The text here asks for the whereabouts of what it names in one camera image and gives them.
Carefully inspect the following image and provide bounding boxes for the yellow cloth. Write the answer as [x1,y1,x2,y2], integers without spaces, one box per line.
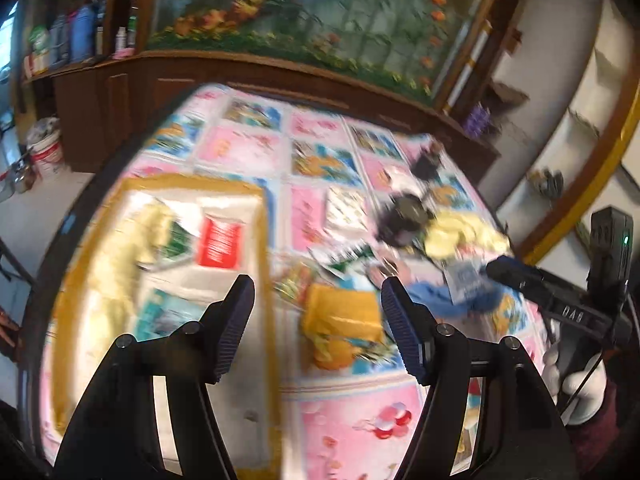
[425,212,511,261]

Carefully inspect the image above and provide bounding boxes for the teal cartoon packet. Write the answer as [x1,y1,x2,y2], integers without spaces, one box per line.
[135,290,201,338]

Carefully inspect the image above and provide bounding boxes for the person's right hand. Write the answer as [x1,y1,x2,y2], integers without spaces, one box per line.
[542,345,608,423]

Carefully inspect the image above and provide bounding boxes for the gold-rimmed cardboard box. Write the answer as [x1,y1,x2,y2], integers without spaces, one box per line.
[52,175,281,480]

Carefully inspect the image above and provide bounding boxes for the green white packet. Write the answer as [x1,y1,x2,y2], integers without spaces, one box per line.
[160,217,198,261]
[307,242,376,281]

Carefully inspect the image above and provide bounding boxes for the green white bag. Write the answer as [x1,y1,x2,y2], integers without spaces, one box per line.
[27,25,51,73]

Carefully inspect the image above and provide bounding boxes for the wooden cabinet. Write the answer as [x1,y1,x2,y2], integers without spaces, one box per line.
[22,50,501,186]

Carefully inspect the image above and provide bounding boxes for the small black device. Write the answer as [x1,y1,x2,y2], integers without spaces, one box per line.
[410,145,443,181]

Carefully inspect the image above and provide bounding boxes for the white plastic bucket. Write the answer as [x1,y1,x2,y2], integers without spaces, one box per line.
[27,117,66,178]

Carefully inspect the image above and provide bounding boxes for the brown cardboard piece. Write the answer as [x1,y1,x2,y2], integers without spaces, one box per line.
[492,80,528,106]

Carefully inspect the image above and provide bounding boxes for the black motor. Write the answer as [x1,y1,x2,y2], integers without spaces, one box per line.
[377,192,436,248]

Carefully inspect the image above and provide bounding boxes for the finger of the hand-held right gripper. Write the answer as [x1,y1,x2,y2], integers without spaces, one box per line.
[486,255,591,311]

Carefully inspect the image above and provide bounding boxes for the white blue packet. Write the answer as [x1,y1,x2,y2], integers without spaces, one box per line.
[445,260,493,306]

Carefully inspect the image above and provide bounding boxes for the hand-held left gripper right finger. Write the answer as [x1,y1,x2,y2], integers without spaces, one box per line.
[380,276,576,480]

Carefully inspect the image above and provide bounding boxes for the silvery white packet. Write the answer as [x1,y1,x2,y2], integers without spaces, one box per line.
[325,187,371,233]

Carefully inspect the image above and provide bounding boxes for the blue cloth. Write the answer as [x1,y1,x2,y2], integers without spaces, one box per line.
[405,280,501,318]

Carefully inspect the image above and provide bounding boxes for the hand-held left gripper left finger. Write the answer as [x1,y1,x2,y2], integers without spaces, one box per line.
[52,274,257,480]

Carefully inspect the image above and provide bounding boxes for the person's right forearm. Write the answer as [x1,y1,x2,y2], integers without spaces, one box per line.
[567,377,623,466]

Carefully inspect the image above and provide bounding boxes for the colourful snack packet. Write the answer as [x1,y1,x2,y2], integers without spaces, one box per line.
[275,265,316,306]

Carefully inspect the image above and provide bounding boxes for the white packet red label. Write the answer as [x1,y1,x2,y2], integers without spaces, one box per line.
[195,212,246,268]

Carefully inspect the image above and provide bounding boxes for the white shelf gold trim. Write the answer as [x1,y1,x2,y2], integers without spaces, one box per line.
[492,0,640,261]

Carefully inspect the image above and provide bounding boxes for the yellow packet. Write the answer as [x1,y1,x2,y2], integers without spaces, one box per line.
[300,284,386,356]

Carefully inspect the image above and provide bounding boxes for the yellow plush toy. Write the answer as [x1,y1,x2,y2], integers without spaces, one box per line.
[87,200,176,356]

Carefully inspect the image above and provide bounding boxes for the steel pot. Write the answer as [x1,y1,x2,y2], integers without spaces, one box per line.
[10,155,36,193]

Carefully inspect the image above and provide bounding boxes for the clear large bottle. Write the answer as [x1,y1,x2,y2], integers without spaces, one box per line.
[50,12,71,68]

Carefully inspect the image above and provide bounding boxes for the purple bottles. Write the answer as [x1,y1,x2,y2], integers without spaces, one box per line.
[465,105,488,136]

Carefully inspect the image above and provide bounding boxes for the blue thermos jug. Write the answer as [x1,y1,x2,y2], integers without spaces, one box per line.
[70,5,96,61]

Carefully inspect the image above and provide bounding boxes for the aquarium with artificial plants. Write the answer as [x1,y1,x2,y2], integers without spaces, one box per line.
[145,0,501,106]

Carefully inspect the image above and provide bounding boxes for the printed fruit tablecloth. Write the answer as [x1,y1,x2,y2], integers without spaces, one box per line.
[40,82,556,480]

